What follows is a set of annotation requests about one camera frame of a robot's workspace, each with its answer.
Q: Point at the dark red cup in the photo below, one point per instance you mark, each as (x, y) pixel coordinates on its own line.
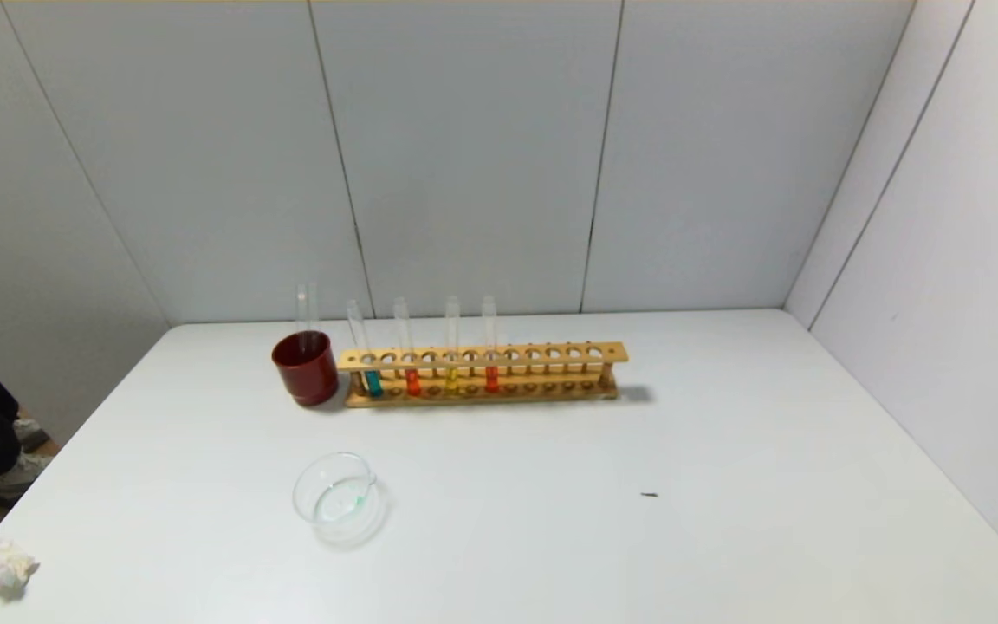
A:
(308, 377)

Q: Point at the clear glass beaker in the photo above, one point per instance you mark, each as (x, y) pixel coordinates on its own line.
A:
(339, 507)

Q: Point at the test tube with yellow pigment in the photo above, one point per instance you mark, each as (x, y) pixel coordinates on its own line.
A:
(452, 380)

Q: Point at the test tube with blue pigment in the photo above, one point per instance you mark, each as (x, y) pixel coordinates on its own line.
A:
(372, 383)

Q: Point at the test tube with orange-red pigment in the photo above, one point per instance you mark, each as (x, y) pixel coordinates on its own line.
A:
(491, 379)

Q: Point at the test tube with red pigment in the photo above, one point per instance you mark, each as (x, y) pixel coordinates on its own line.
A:
(412, 382)

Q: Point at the empty glass test tube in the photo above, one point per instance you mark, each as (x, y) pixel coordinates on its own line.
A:
(307, 308)

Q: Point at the wooden test tube rack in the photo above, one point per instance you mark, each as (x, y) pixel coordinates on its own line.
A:
(482, 355)

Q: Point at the crumpled white tissue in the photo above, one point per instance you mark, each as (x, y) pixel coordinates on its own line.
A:
(3, 570)

